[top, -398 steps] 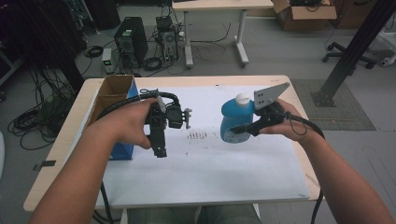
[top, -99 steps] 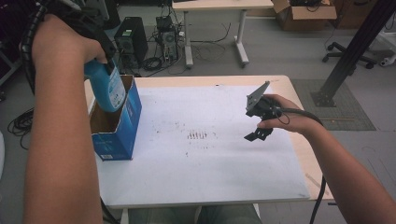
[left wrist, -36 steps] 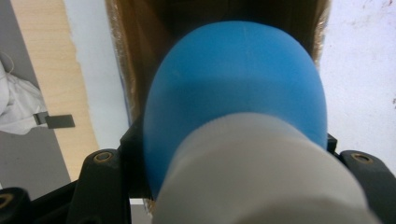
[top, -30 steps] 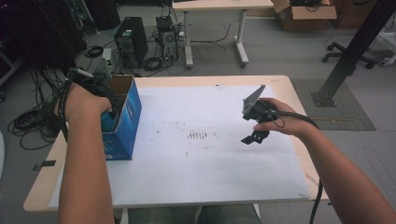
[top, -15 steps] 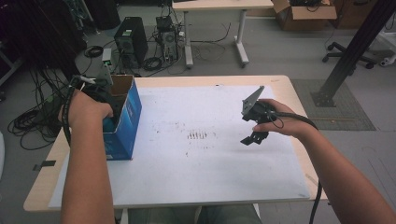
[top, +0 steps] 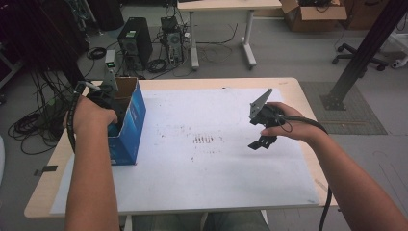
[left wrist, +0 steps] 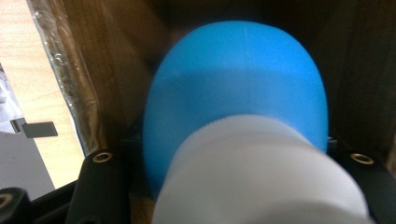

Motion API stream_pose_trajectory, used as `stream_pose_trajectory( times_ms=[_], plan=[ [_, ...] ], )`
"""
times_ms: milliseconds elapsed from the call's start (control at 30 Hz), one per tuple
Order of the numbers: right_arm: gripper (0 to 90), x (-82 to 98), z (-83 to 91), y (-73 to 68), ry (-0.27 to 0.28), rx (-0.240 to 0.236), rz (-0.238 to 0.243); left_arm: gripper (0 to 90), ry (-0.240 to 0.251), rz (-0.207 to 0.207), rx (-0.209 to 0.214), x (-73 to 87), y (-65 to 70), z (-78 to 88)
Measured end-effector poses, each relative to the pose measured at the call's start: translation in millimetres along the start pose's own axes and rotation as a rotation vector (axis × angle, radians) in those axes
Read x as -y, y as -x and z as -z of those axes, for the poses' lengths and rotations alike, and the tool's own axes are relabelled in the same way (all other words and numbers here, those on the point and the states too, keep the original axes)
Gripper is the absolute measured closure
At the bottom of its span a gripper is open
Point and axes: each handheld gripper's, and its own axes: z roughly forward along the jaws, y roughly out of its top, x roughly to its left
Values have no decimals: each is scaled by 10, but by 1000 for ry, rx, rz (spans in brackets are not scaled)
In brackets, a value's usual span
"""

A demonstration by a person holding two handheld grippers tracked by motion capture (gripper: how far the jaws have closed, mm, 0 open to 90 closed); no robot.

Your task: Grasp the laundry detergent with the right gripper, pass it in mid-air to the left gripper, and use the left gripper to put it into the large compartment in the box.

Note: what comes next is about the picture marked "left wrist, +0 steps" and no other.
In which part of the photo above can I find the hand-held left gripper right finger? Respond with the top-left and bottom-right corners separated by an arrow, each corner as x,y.
328,148 -> 396,224

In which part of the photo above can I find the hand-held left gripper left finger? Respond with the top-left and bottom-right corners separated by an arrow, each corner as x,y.
64,149 -> 132,224

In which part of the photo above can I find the blue cardboard box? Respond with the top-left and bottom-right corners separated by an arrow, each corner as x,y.
26,0 -> 396,224

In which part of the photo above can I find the blue bottle with white cap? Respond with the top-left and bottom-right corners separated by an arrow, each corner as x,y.
142,20 -> 375,224

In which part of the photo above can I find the grey tape strip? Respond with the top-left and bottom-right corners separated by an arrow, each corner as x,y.
10,117 -> 59,139

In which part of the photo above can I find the light wooden table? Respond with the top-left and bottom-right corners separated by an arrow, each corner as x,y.
0,0 -> 87,189

